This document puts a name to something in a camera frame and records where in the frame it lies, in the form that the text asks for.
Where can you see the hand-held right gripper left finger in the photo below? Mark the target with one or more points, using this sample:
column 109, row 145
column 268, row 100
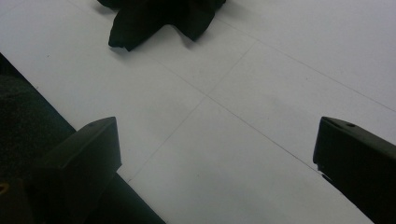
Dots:
column 81, row 165

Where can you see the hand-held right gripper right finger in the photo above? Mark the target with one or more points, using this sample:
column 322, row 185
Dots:
column 361, row 161

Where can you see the dark cloth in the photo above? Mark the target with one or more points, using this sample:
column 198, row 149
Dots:
column 146, row 18

